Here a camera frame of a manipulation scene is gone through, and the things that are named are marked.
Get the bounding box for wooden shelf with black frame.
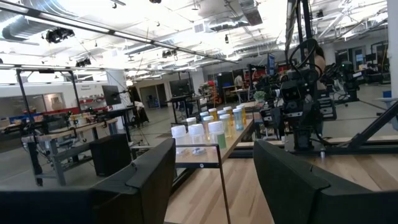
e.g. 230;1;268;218
172;116;255;224

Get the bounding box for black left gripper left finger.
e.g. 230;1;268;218
0;138;177;224

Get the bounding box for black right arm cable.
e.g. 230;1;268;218
288;38;318;79

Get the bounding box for black box cabinet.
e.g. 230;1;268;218
89;133;133;178

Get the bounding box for blue lit monitor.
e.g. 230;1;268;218
267;52;276;76

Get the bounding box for clear bottle with green label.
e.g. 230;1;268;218
207;121;228;150

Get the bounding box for person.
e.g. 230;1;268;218
303;45;328;91
233;74;245;90

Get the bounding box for black ceiling spotlight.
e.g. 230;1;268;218
44;27;76;45
75;57;93;68
161;49;178;60

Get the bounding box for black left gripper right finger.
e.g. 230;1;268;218
252;138;398;224

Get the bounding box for small green background plant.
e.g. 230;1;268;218
252;90;267;104

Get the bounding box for black monitor screen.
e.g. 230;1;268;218
101;84;123;107

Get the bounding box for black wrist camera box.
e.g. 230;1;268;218
280;86;302;103

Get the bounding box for silver ceiling air duct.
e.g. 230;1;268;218
204;0;264;32

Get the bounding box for wooden workbench with grey legs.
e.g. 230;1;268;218
21;117;119;187

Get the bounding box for large black monitor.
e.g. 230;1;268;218
169;78;192;98

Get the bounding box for clear medicine bottle white cap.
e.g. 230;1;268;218
187;123;206;156
170;124;188;157

